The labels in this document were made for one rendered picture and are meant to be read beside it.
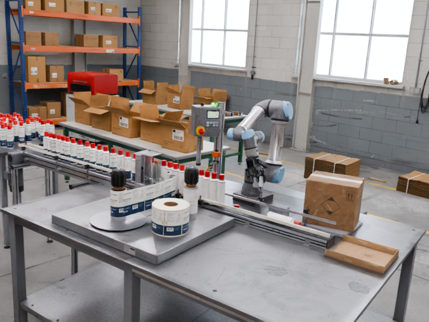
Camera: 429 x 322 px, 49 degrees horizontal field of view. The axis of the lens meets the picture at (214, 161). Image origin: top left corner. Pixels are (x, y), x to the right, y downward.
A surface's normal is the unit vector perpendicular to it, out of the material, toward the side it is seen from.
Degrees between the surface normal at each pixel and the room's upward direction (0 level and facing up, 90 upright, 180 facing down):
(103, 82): 90
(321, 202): 90
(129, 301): 90
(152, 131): 90
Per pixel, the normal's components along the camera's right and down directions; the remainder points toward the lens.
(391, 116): -0.69, 0.15
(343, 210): -0.41, 0.20
